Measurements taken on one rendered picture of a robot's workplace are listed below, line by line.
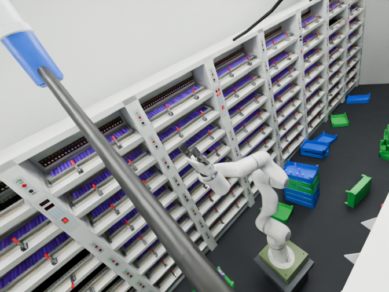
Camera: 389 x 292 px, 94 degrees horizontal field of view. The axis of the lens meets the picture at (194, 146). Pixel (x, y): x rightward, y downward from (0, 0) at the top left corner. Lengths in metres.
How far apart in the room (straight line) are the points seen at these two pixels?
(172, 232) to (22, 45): 0.48
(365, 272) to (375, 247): 0.03
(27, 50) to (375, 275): 0.65
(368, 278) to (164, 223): 0.20
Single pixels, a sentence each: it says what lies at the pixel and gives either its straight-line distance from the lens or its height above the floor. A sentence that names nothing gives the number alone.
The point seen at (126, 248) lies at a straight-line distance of 1.75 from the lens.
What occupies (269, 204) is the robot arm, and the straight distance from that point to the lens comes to 1.30.
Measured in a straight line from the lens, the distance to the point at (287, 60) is 2.55.
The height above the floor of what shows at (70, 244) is 1.17.
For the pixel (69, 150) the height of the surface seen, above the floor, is 1.67.
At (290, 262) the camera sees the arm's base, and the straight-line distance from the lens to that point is 1.75.
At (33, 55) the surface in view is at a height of 2.06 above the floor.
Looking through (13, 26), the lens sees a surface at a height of 2.11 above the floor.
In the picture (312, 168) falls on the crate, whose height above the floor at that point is 0.42.
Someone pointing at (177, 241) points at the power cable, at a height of 1.82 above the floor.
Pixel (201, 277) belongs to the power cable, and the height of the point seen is 1.80.
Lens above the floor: 1.97
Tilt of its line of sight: 29 degrees down
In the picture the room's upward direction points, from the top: 24 degrees counter-clockwise
